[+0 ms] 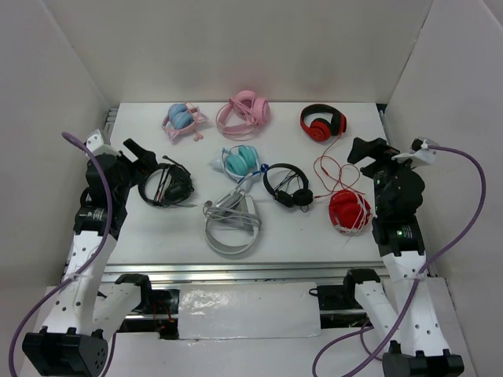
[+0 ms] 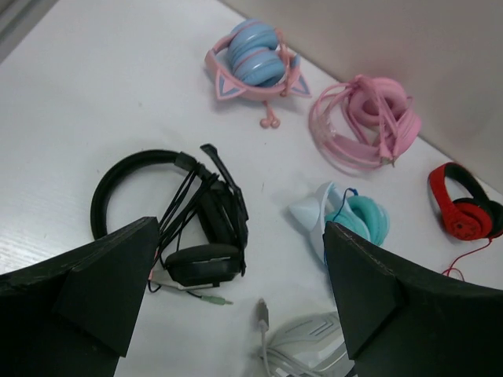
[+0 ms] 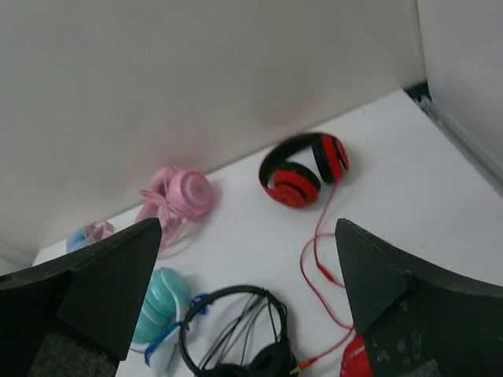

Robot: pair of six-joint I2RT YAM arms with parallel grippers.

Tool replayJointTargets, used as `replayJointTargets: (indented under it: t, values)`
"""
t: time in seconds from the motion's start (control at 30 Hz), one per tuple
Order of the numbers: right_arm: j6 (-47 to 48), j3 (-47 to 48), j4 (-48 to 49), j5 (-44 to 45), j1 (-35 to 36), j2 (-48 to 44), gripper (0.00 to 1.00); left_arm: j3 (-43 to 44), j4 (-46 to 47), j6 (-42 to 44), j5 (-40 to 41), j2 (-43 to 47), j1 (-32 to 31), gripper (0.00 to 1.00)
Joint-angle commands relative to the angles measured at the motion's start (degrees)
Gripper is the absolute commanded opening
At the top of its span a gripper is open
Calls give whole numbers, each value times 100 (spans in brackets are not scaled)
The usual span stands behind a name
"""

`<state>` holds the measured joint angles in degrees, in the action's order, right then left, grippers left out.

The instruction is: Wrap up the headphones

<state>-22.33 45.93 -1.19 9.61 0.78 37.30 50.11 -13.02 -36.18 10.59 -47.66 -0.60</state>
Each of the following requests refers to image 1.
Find grey headphones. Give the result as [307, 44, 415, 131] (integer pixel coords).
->
[202, 188, 263, 256]

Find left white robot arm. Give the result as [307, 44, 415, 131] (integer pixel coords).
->
[22, 133, 156, 376]

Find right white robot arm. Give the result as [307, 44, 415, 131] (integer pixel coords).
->
[342, 137, 464, 376]

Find teal white cat-ear headphones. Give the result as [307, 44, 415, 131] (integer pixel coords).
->
[209, 145, 268, 193]

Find red black headphones with cable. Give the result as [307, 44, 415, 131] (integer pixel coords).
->
[299, 103, 363, 201]

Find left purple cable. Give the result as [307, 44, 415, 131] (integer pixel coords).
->
[7, 132, 119, 377]

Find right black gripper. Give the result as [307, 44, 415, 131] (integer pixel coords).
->
[347, 136, 420, 214]

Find small black headphones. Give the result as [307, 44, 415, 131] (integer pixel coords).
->
[263, 163, 314, 208]

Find red headphones white cable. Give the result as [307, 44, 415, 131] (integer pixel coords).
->
[328, 188, 373, 236]

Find pink blue cat-ear headphones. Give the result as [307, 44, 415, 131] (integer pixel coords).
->
[160, 102, 208, 142]

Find black gaming headset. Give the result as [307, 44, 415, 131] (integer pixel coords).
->
[138, 156, 194, 208]

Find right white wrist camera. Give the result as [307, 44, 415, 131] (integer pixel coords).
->
[391, 137, 439, 167]

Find purple cable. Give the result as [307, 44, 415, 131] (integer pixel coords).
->
[312, 145, 486, 377]
[7, 132, 119, 377]

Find silver foil sheet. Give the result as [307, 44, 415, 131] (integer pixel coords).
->
[178, 282, 321, 340]

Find aluminium rail frame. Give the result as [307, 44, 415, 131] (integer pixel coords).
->
[61, 102, 437, 284]

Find pink round headphones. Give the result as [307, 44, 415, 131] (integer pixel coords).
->
[215, 90, 270, 141]

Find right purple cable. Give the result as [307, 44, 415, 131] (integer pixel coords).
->
[312, 145, 486, 377]

